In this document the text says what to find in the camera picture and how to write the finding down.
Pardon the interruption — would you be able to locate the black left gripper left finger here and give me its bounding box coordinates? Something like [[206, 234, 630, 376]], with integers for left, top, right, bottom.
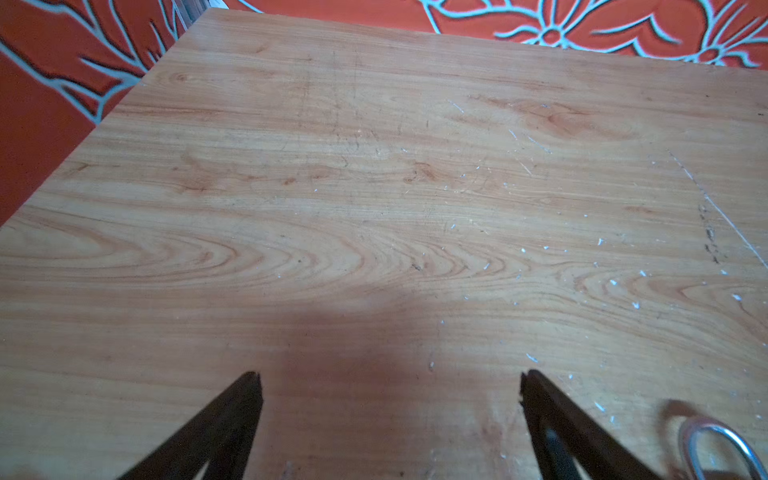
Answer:
[[122, 371, 264, 479]]

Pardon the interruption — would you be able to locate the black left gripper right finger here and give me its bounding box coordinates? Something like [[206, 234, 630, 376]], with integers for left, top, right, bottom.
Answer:
[[520, 369, 658, 479]]

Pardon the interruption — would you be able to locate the brass padlock with steel shackle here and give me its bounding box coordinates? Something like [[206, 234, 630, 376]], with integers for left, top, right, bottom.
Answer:
[[678, 416, 767, 479]]

